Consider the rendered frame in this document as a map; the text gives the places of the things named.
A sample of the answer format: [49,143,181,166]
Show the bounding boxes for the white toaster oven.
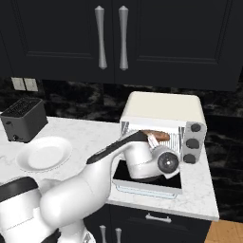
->
[119,90,208,166]

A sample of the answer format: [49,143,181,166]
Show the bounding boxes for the brown baguette bread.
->
[140,129,171,142]

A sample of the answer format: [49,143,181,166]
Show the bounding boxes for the toaster oven glass door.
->
[111,159,184,200]

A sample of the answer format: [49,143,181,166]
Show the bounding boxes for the dark toaster oven knob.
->
[183,153,197,164]
[190,122,202,134]
[186,138,200,150]

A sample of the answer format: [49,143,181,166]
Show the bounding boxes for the black toaster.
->
[0,97,49,144]

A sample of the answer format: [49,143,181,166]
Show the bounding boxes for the dark base cupboard door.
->
[83,208,112,243]
[110,225,208,243]

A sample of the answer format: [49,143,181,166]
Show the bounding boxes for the white round plate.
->
[15,136,74,174]

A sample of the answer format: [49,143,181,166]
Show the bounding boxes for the dark drawer front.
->
[110,204,213,235]

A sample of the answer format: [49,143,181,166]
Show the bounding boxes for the silver wall cupboard handle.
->
[94,5,109,70]
[118,5,130,71]

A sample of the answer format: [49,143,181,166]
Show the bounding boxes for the beige wall socket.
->
[24,77,39,93]
[10,77,27,92]

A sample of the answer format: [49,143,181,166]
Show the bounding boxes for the dark wall cupboard door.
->
[0,0,116,84]
[114,0,243,93]

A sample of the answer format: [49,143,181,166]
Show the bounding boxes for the silver drawer handle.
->
[144,213,173,224]

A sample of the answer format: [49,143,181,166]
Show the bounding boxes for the silver base cupboard handle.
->
[99,224,108,243]
[114,227,123,243]

